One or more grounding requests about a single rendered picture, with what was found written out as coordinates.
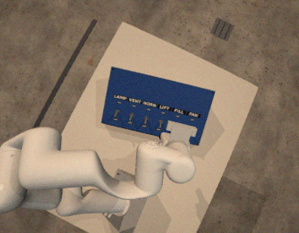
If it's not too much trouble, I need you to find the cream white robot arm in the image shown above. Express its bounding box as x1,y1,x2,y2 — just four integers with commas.
0,121,197,218

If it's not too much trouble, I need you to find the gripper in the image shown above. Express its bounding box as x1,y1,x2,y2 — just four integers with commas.
159,132,190,151

